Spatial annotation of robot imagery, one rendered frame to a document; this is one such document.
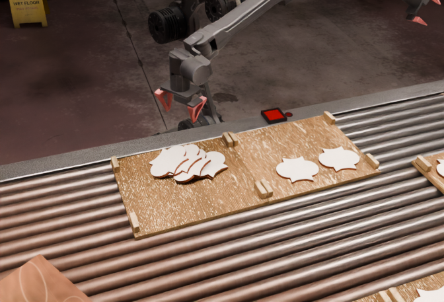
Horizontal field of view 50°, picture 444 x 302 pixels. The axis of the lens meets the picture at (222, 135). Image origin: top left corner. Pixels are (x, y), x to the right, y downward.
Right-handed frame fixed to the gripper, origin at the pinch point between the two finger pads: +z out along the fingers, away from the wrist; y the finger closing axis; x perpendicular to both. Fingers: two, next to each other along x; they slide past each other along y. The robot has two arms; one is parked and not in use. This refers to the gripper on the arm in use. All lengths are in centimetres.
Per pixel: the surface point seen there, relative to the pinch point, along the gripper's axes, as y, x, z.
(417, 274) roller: 74, 6, 25
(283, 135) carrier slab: 16.4, 37.6, 22.8
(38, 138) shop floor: -166, 55, 116
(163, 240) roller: 11.4, -23.2, 25.9
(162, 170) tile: -4.5, -4.5, 20.7
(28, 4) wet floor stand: -311, 166, 92
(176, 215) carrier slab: 10.0, -15.5, 23.1
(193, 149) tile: -0.5, 6.9, 17.9
